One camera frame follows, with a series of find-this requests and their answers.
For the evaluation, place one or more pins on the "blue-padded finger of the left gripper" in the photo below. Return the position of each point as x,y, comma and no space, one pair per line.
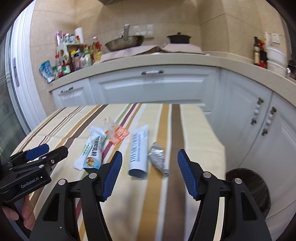
29,155

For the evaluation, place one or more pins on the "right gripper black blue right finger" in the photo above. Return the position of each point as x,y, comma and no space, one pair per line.
242,220

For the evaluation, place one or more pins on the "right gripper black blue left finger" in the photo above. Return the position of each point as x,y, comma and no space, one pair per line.
57,219

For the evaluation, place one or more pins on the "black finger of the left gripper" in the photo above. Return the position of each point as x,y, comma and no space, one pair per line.
51,158

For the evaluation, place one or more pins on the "blue white snack pouch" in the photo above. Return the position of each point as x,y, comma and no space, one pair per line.
94,158

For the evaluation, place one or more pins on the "white blue milk powder pouch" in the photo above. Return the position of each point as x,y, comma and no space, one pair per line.
138,161

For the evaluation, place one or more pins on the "black trash bin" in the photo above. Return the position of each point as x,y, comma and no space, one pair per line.
256,185

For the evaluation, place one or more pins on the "person's left hand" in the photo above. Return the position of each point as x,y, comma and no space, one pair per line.
27,213

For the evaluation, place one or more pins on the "striped tablecloth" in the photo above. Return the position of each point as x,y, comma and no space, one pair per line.
150,200

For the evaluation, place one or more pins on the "slim white green sachet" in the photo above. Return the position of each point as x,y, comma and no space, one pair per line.
78,164

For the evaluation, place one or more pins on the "orange clear plastic wrapper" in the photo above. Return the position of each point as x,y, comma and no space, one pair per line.
114,132

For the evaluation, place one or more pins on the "blue white snack bag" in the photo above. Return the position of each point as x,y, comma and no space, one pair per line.
46,71

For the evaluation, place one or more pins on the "crumpled silver foil wrapper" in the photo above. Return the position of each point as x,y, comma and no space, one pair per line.
156,155

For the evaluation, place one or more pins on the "spice rack with jars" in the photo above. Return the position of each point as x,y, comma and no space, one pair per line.
71,54

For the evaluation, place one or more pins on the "yellow cooking oil bottle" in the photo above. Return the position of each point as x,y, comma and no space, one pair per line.
96,49

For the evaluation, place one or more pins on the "white paper towel roll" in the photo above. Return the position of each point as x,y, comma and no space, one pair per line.
79,33

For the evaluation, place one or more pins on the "steel wok pan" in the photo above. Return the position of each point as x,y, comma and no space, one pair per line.
125,41

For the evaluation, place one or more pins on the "red sauce bottle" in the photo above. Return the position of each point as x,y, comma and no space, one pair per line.
263,54

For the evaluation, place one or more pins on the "stacked white bowls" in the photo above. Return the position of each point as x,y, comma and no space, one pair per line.
276,61

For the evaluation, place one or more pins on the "beige cloth on stove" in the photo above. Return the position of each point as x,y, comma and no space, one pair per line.
151,49

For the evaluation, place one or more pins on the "dark olive oil bottle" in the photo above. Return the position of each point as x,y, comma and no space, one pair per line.
256,51

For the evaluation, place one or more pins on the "black cooking pot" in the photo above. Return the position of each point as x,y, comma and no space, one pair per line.
179,38

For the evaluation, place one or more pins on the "white sliding door frame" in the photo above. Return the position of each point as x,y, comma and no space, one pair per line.
19,73

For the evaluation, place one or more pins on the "drawer handle left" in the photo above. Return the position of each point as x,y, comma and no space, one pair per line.
67,90

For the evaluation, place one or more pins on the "drawer handle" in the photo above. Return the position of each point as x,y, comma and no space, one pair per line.
152,72
67,90

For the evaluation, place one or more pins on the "cabinet door handle right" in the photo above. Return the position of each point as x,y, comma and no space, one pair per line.
269,121

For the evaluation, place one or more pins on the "cabinet door handle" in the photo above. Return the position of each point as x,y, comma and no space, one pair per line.
256,111
269,121

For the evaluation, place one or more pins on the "cabinet door handle left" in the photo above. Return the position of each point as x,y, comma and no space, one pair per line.
256,111

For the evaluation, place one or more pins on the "drawer handle centre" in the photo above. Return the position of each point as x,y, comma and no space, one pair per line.
152,72

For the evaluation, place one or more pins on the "white wall socket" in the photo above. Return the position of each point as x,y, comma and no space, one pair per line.
275,38

